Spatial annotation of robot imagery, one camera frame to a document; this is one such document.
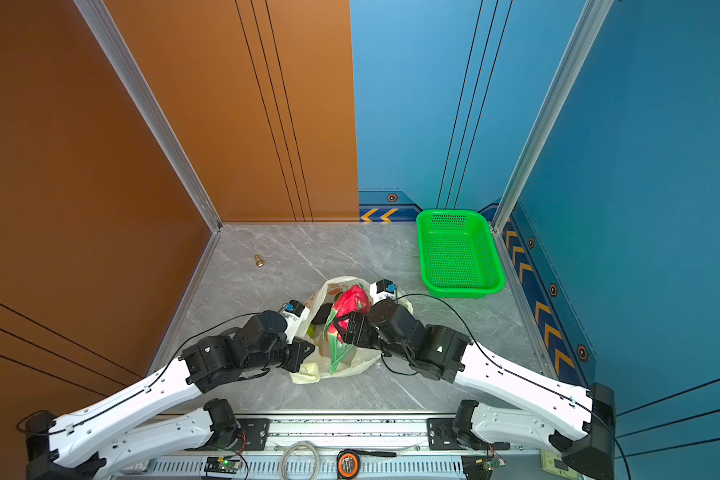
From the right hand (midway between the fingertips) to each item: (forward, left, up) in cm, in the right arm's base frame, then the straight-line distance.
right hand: (343, 327), depth 67 cm
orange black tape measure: (-23, -1, -20) cm, 31 cm away
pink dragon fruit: (+4, -2, +5) cm, 7 cm away
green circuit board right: (-23, -35, -24) cm, 48 cm away
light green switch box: (-23, -48, -22) cm, 58 cm away
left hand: (-1, +7, -7) cm, 10 cm away
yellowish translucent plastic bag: (-7, +6, -6) cm, 11 cm away
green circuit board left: (-23, +30, -24) cm, 45 cm away
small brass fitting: (+36, +35, -21) cm, 55 cm away
